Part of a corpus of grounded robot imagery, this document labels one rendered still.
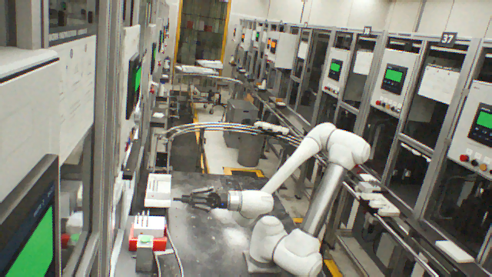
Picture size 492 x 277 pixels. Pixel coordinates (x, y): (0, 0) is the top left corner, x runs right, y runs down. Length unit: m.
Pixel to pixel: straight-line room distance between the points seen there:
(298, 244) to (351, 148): 0.53
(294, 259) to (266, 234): 0.19
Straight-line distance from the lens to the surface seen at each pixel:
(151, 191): 2.06
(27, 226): 0.35
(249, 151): 4.88
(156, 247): 1.63
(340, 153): 1.80
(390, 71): 2.89
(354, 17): 11.19
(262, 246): 1.88
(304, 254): 1.79
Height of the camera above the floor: 1.89
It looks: 17 degrees down
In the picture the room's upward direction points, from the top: 9 degrees clockwise
